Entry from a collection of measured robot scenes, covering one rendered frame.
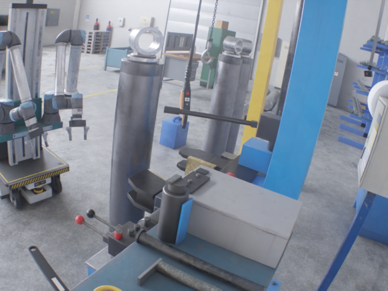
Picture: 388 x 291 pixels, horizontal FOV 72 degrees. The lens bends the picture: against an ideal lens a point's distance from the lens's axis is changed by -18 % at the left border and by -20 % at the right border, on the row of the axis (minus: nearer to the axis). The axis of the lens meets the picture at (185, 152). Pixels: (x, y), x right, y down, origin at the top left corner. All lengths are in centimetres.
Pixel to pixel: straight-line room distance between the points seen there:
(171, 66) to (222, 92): 492
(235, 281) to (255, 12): 1191
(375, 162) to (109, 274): 114
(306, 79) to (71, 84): 206
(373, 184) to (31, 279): 215
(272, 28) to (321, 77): 276
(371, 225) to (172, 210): 286
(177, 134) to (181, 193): 344
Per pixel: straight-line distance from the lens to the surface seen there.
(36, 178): 281
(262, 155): 148
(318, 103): 119
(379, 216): 349
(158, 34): 153
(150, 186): 137
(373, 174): 144
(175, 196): 87
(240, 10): 1264
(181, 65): 744
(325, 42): 118
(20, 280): 230
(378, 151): 142
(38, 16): 281
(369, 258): 333
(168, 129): 434
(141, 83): 150
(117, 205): 178
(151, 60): 151
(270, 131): 125
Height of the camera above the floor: 168
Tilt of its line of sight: 23 degrees down
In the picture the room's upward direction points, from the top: 10 degrees clockwise
